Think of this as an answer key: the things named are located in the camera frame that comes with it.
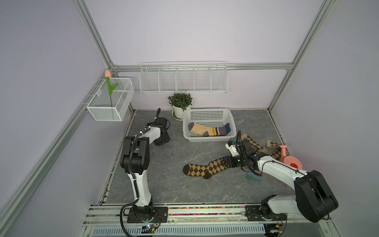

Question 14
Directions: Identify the striped beige purple sock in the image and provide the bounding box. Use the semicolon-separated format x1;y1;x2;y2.
203;123;231;137
188;122;218;137

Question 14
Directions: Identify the white plastic perforated basket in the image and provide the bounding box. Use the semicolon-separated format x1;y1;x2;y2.
182;109;237;142

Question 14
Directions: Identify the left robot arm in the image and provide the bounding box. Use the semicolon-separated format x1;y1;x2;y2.
120;109;170;224

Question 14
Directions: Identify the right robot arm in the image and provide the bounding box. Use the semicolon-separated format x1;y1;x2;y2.
224;132;339;223

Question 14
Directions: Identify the tan argyle sock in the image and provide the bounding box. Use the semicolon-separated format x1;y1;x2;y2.
241;133;267;153
266;140;282;161

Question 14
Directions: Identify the potted green plant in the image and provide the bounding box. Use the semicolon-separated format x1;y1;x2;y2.
168;93;192;119

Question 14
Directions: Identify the pink watering can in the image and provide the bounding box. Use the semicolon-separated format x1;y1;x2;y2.
279;145;303;170

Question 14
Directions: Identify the pink artificial tulip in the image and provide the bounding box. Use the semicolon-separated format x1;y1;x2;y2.
105;70;118;107

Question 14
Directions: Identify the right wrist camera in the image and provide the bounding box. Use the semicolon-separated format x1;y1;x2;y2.
225;141;240;157

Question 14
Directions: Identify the white wire wall shelf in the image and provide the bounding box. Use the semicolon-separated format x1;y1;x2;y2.
139;61;229;94

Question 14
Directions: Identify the white mesh wall box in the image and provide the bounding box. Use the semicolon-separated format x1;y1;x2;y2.
86;78;135;121

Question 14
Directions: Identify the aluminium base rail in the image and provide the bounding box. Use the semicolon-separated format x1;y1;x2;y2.
84;202;332;227

